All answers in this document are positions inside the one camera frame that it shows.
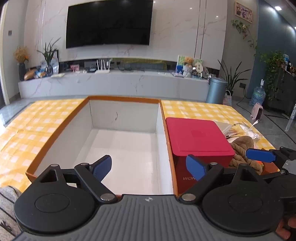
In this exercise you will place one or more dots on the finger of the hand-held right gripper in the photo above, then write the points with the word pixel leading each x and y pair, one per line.
pixel 274 175
pixel 261 154

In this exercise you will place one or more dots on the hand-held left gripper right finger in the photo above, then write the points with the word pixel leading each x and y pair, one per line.
pixel 195 165

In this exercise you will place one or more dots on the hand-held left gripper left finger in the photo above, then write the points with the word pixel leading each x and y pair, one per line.
pixel 104 165

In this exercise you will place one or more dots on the brown plush toy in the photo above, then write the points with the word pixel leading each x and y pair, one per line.
pixel 240 148

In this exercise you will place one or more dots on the clear plastic bag white contents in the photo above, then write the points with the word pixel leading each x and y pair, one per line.
pixel 251 133

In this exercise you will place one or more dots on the orange cardboard box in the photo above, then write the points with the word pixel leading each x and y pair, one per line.
pixel 129 148

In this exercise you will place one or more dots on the person's right hand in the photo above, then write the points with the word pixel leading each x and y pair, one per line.
pixel 283 230

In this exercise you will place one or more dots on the red box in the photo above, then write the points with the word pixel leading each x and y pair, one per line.
pixel 198 136

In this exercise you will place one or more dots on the pink fan heater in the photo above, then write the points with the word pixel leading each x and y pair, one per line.
pixel 257 112

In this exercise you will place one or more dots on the clear chair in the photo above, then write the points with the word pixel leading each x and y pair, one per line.
pixel 291 118

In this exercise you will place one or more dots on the blue water bottle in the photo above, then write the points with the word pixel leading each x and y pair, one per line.
pixel 257 95

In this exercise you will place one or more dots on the pink woven basket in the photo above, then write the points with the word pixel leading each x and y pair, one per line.
pixel 227 99

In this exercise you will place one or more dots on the dark cabinet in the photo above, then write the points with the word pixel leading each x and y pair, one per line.
pixel 285 92

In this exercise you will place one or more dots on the blue-grey trash can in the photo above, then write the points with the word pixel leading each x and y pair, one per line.
pixel 216 91

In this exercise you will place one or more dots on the yellow checked tablecloth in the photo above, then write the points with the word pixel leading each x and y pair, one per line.
pixel 41 120

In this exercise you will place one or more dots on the long-leaf potted plant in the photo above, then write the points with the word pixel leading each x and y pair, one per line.
pixel 231 78

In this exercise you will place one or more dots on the white marble tv console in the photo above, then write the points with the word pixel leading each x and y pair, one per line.
pixel 115 83

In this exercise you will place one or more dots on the bushy green potted plant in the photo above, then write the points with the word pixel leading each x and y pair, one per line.
pixel 272 67

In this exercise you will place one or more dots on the white router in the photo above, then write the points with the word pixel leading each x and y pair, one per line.
pixel 101 70

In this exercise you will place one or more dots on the white round ornament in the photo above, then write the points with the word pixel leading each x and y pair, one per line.
pixel 199 66

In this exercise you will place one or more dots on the teddy bear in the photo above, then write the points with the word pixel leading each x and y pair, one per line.
pixel 188 64

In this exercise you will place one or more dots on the pink box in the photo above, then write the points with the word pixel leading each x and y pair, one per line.
pixel 75 68

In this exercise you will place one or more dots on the blue snack bags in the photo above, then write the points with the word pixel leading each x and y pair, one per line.
pixel 41 73

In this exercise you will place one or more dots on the brown bread loaf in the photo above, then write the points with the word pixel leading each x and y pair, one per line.
pixel 30 74

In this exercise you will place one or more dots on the green plant in glass vase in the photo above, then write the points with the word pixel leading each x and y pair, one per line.
pixel 49 60

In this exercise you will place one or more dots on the dried flowers in dark vase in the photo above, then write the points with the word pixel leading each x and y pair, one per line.
pixel 22 69

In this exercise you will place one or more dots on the trailing vine plant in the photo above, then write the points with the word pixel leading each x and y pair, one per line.
pixel 242 29

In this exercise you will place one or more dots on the black wall television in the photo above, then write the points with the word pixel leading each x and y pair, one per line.
pixel 108 23

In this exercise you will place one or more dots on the framed wall picture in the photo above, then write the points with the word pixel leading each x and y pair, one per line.
pixel 244 11

